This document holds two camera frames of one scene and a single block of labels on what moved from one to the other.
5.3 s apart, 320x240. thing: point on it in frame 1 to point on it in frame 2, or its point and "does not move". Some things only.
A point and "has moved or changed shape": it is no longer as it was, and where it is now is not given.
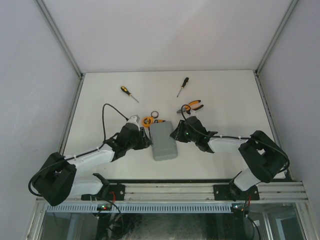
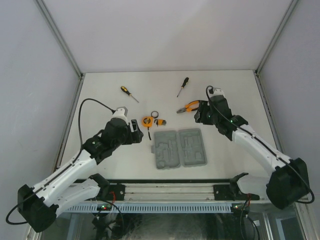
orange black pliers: [188, 108] does not move
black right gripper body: [183, 135] to [213, 118]
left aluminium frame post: [55, 31] does not move
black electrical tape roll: [153, 111] does not move
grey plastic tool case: [164, 145] has moved or changed shape
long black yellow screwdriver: [186, 80] does not move
